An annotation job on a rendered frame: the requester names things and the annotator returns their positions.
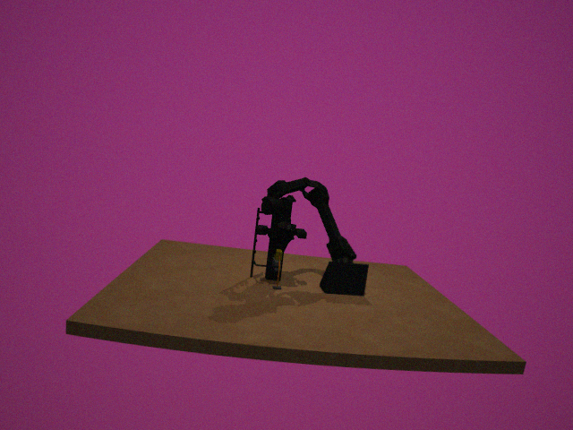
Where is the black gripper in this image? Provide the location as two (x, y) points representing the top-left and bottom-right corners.
(256, 214), (307, 253)

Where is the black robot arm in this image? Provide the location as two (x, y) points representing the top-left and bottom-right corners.
(261, 177), (356, 263)

